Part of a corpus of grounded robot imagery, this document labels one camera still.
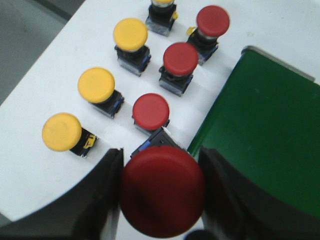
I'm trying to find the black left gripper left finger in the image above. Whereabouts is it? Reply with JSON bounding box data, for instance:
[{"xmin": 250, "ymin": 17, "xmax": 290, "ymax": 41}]
[{"xmin": 0, "ymin": 148, "xmax": 124, "ymax": 240}]

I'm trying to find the green conveyor belt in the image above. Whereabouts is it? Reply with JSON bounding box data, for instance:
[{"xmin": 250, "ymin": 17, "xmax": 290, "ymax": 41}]
[{"xmin": 188, "ymin": 45, "xmax": 320, "ymax": 217}]

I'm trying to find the yellow mushroom push button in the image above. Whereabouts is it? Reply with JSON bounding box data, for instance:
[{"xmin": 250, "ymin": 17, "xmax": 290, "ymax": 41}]
[
  {"xmin": 113, "ymin": 17, "xmax": 151, "ymax": 77},
  {"xmin": 77, "ymin": 67, "xmax": 125, "ymax": 119},
  {"xmin": 145, "ymin": 0, "xmax": 178, "ymax": 37},
  {"xmin": 42, "ymin": 112, "xmax": 99, "ymax": 158}
]

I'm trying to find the red mushroom push button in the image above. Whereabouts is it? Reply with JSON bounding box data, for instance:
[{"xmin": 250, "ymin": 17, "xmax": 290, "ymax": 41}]
[
  {"xmin": 132, "ymin": 93, "xmax": 170, "ymax": 135},
  {"xmin": 187, "ymin": 5, "xmax": 230, "ymax": 65},
  {"xmin": 119, "ymin": 127, "xmax": 206, "ymax": 238},
  {"xmin": 158, "ymin": 42, "xmax": 199, "ymax": 97}
]

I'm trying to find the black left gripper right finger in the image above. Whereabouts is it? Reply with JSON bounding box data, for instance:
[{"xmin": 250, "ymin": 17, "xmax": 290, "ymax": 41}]
[{"xmin": 198, "ymin": 147, "xmax": 320, "ymax": 240}]

